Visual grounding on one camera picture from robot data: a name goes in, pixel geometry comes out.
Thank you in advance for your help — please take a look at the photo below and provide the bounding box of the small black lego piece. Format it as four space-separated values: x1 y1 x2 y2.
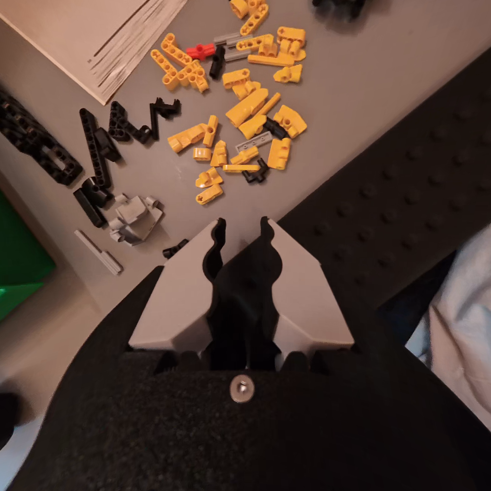
163 239 189 258

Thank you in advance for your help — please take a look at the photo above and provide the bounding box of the thick open lego instruction booklet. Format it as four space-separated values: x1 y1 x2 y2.
0 0 188 106

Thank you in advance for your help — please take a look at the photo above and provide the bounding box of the long grey lego axle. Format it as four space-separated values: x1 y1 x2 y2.
75 229 123 275

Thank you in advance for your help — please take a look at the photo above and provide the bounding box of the pile of black lego beams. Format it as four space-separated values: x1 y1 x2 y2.
0 90 183 229

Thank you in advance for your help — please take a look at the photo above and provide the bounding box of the pile of yellow lego pieces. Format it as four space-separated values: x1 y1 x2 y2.
151 0 308 206

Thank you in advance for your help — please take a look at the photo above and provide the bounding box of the black lego tube connector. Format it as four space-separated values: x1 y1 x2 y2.
209 46 226 80

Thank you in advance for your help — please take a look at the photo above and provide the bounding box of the black lego cross connector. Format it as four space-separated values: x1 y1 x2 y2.
242 158 269 184

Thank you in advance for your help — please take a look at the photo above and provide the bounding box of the large grey lego part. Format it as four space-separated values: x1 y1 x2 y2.
108 194 163 246

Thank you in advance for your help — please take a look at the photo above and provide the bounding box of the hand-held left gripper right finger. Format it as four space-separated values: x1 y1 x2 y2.
260 217 354 367

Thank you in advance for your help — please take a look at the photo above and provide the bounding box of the black perforated panel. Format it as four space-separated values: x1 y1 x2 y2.
213 48 491 334

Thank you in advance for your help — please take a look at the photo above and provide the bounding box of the person's torso in white shirt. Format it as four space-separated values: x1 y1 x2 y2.
405 226 491 422

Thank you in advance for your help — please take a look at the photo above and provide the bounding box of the thin grey lego plate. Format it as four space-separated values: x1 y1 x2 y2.
235 131 273 152

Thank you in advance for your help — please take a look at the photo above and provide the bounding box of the red lego axle connector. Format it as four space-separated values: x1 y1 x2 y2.
187 43 216 60

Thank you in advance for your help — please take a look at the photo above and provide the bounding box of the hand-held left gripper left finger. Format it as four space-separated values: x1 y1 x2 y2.
128 218 227 353

